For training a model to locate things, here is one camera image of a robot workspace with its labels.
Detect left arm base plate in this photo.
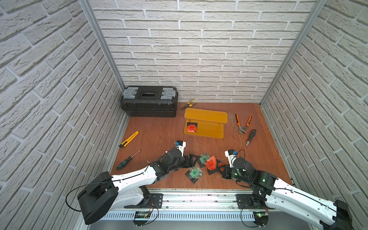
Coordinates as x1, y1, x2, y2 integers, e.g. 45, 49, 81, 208
124, 193, 163, 209

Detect yellow wooden two-tier shelf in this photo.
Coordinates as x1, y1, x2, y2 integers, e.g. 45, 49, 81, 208
184, 108, 228, 139

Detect right controller board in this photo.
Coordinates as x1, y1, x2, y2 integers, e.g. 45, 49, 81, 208
253, 212, 269, 227

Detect red tea bag front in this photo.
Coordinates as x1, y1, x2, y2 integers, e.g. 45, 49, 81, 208
205, 156, 218, 171

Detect green tea bag front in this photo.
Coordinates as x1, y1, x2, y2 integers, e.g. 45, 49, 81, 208
185, 166, 204, 184

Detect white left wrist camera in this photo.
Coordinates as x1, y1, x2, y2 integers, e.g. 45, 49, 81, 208
175, 140, 186, 156

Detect green tea bag middle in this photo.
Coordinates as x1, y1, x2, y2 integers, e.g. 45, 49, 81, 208
200, 152, 210, 166

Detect controller board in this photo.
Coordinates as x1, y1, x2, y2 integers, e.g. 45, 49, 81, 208
133, 211, 151, 227
253, 212, 269, 227

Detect aluminium front rail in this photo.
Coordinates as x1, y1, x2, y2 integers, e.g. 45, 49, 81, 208
109, 188, 314, 213

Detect yellow black small pliers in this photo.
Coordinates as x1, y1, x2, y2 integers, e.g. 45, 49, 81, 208
181, 99, 196, 110

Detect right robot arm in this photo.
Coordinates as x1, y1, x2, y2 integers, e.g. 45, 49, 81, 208
219, 155, 353, 230

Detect orange handled groove pliers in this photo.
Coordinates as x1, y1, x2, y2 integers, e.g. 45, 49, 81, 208
235, 113, 253, 135

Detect yellow utility knife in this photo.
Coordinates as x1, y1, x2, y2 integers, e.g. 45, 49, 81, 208
119, 131, 139, 148

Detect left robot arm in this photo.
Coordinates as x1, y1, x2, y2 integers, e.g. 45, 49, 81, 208
77, 146, 198, 225

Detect green handled screwdriver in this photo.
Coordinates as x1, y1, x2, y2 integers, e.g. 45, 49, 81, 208
117, 150, 141, 170

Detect black plastic toolbox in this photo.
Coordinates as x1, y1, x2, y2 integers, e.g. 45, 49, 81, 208
120, 86, 178, 117

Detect red tea bag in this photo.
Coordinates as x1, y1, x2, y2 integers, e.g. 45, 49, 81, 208
207, 160, 222, 175
186, 122, 198, 133
205, 156, 218, 171

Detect black orange ratchet screwdriver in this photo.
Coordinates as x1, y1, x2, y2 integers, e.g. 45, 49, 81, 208
246, 129, 256, 147

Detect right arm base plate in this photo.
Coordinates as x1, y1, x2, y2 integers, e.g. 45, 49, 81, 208
235, 193, 270, 209

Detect green tea bag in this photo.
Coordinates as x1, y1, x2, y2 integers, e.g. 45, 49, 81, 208
200, 152, 210, 166
185, 166, 204, 184

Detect left controller board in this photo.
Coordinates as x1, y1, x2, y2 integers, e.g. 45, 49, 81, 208
133, 211, 151, 227

